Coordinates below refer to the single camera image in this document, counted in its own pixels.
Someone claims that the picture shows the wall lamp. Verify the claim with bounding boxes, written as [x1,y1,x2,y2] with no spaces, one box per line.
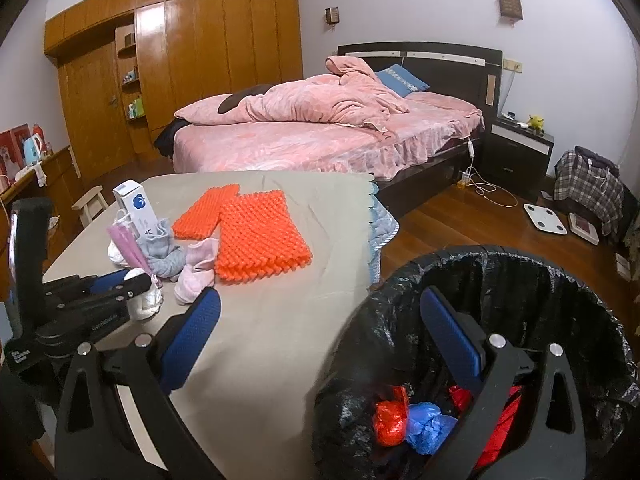
[324,6,341,27]
[498,0,523,23]

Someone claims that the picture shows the black lined trash bin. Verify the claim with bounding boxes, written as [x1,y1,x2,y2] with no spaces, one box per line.
[311,245,639,479]

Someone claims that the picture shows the plaid cloth covered chair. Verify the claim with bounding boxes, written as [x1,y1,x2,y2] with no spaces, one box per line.
[553,146,625,236]

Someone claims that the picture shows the large orange foam net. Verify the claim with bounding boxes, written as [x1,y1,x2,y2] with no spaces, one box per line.
[215,190,312,284]

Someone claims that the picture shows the light blue kettle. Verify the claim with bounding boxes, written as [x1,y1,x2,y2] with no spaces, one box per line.
[23,134,43,166]

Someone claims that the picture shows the right wall lamp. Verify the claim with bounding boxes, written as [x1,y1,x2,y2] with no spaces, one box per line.
[498,0,523,23]

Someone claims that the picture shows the blue plastic bag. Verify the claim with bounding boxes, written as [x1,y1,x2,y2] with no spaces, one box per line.
[405,402,458,455]

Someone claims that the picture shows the wooden wardrobe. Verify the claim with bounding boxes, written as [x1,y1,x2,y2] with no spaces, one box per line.
[43,0,303,183]

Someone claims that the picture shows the black garment on bed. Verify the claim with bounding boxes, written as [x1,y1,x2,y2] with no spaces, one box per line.
[153,118,190,158]

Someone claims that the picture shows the pink sock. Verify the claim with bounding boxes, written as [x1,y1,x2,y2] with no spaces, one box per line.
[174,237,219,304]

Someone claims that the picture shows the blue pillow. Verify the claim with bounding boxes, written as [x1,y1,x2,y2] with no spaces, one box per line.
[376,64,430,98]

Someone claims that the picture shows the grey sock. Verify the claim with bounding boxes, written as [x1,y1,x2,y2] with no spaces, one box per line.
[137,218,186,281]

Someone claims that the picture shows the white charging cable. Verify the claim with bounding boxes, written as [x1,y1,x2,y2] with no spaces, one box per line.
[459,142,521,209]

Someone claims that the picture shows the red plastic bag ball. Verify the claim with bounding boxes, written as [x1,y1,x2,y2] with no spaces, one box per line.
[373,386,409,448]

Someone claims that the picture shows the left wall lamp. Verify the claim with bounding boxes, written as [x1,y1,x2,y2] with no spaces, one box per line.
[324,6,341,27]

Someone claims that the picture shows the black white nightstand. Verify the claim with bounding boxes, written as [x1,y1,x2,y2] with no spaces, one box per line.
[480,117,554,203]

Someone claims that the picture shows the black headboard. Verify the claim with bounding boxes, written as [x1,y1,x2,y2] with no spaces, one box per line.
[337,41,503,122]

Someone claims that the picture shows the yellow plush toy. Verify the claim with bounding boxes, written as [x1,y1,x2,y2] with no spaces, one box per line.
[527,115,544,134]

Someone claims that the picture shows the white tissue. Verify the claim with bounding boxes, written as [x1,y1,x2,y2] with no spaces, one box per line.
[124,268,164,322]

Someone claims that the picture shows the white blue carton box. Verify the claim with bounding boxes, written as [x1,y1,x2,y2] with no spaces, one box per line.
[113,180,157,236]

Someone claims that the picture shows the red cloth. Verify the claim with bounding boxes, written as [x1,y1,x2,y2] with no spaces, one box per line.
[449,383,524,470]

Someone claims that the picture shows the small white stool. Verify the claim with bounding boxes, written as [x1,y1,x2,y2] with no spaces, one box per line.
[72,185,108,229]

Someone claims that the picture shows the small orange foam net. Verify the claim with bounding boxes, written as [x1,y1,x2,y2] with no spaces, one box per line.
[172,183,240,240]

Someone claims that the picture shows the wooden side desk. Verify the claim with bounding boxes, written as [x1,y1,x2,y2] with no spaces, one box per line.
[1,146,85,269]

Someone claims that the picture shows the bed with pink sheet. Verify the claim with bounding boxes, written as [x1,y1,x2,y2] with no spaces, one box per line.
[153,40,504,221]

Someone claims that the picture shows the beige table cloth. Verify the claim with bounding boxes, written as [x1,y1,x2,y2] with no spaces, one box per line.
[41,170,402,480]

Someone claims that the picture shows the pink duvet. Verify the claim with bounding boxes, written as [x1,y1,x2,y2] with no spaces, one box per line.
[175,55,409,131]

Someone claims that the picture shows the pink face mask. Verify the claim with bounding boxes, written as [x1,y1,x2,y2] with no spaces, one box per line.
[106,224,153,275]

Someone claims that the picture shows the white bathroom scale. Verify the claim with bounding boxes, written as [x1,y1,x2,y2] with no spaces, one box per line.
[523,204,567,235]

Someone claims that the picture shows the wall socket plate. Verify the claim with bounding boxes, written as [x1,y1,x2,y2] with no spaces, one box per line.
[502,58,523,74]

